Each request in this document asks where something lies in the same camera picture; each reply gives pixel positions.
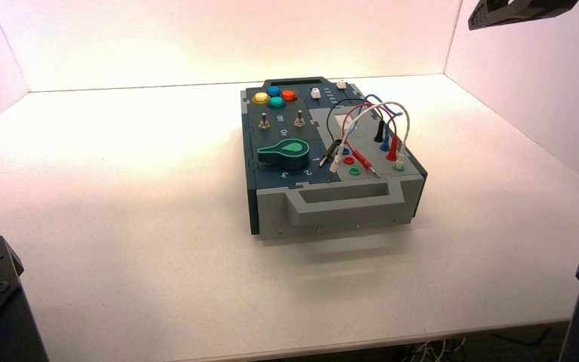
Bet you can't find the blue and grey task box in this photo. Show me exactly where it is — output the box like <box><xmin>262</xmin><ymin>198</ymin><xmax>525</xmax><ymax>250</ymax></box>
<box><xmin>240</xmin><ymin>76</ymin><xmax>428</xmax><ymax>241</ymax></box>

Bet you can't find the black floor cable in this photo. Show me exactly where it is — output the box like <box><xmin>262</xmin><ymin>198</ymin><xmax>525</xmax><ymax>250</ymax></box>
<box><xmin>489</xmin><ymin>325</ymin><xmax>556</xmax><ymax>348</ymax></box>

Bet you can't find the blue banana plug cable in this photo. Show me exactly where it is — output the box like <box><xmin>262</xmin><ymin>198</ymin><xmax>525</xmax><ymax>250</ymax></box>
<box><xmin>342</xmin><ymin>93</ymin><xmax>391</xmax><ymax>154</ymax></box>

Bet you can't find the green rotary knob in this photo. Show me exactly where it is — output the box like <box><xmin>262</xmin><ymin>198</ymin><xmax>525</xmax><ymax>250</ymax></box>
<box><xmin>257</xmin><ymin>139</ymin><xmax>311</xmax><ymax>173</ymax></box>

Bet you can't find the black banana plug cable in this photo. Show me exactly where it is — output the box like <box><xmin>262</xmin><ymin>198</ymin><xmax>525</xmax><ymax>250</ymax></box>
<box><xmin>319</xmin><ymin>97</ymin><xmax>386</xmax><ymax>169</ymax></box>

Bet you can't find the white cable bundle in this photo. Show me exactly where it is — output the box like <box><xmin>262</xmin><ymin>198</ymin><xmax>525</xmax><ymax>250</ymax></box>
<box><xmin>408</xmin><ymin>339</ymin><xmax>466</xmax><ymax>362</ymax></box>

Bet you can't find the grey box handle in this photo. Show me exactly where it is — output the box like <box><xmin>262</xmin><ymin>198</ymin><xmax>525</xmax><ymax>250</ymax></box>
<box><xmin>283</xmin><ymin>180</ymin><xmax>403</xmax><ymax>229</ymax></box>

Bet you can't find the white banana plug cable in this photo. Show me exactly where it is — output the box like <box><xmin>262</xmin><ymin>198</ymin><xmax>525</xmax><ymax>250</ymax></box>
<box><xmin>327</xmin><ymin>102</ymin><xmax>412</xmax><ymax>184</ymax></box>

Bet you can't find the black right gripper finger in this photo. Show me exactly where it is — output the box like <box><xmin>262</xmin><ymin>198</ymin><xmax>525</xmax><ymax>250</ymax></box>
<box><xmin>468</xmin><ymin>0</ymin><xmax>579</xmax><ymax>32</ymax></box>

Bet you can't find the red banana plug cable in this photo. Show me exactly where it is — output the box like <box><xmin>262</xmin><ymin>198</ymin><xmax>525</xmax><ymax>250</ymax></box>
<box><xmin>342</xmin><ymin>102</ymin><xmax>401</xmax><ymax>179</ymax></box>

